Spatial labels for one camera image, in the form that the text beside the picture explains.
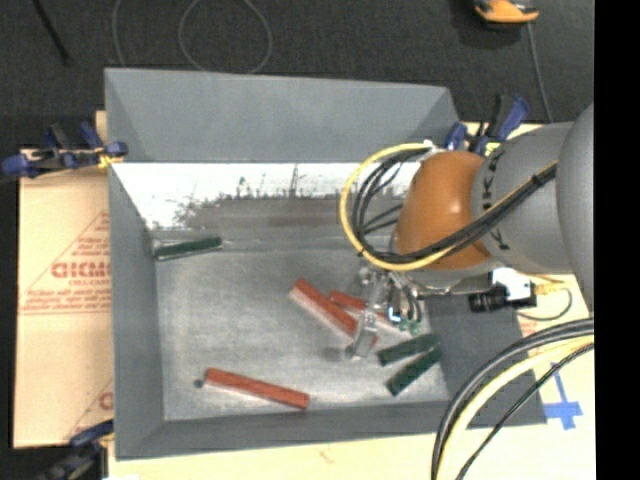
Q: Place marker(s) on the brown cardboard board, red print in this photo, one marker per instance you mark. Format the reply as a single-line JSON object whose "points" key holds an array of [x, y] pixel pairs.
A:
{"points": [[60, 328]]}

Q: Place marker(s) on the black cylinder on white bracket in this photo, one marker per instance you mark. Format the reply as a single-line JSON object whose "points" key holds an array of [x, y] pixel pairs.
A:
{"points": [[502, 293]]}

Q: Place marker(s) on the dark green flat block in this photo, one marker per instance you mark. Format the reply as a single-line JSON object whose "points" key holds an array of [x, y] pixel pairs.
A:
{"points": [[189, 248], [407, 348], [414, 372]]}

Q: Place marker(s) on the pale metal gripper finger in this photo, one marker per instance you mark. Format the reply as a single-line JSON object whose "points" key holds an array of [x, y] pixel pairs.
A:
{"points": [[371, 339], [357, 344]]}

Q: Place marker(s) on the grey metal bin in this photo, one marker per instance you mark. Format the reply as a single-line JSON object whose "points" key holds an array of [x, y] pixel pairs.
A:
{"points": [[240, 318]]}

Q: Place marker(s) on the red-brown flat block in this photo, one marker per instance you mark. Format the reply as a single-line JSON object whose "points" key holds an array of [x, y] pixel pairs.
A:
{"points": [[324, 305], [257, 389], [350, 302]]}

